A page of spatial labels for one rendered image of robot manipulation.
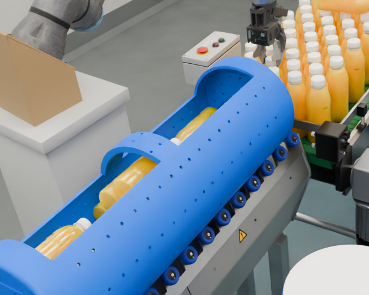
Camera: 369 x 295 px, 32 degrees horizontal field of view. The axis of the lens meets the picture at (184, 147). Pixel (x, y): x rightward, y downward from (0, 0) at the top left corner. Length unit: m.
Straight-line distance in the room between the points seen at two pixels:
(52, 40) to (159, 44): 3.10
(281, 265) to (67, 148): 0.78
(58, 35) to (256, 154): 0.61
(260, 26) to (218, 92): 0.23
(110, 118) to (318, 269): 0.79
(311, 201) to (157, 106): 1.32
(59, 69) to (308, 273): 0.85
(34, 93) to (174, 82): 2.60
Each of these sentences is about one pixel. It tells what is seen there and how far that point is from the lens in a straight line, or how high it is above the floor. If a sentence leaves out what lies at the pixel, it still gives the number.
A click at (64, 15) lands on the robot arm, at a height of 1.39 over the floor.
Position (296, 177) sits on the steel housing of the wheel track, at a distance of 1.90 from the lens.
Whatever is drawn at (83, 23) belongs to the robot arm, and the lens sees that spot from 1.92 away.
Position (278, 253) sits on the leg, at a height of 0.59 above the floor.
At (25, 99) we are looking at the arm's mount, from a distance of 1.76.
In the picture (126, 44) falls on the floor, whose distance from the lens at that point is 4.94.
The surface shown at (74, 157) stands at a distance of 1.82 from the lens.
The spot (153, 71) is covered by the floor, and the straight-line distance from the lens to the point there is 4.48.
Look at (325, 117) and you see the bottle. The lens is 1.93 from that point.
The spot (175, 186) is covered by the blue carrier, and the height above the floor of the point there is 1.18.
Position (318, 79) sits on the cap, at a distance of 1.88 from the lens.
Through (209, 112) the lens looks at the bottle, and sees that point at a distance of 1.81.
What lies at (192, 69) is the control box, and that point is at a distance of 2.11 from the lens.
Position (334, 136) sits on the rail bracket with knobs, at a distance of 1.83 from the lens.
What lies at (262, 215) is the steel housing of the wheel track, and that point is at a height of 0.87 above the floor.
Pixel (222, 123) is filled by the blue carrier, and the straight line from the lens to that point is 1.54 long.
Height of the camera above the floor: 2.03
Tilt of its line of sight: 34 degrees down
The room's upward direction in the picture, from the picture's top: 9 degrees counter-clockwise
